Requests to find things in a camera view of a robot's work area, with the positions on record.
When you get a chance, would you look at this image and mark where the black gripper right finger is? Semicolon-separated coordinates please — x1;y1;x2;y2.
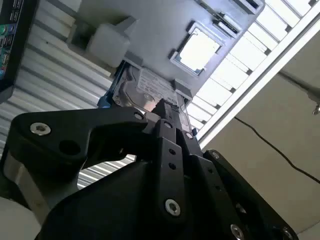
175;128;299;240

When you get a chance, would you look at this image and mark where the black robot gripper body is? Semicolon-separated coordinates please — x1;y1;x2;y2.
39;159;226;240

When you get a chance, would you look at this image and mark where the hard disk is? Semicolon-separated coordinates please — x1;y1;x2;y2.
96;59;200;137

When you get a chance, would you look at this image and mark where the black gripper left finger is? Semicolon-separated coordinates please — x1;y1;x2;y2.
7;99;186;224

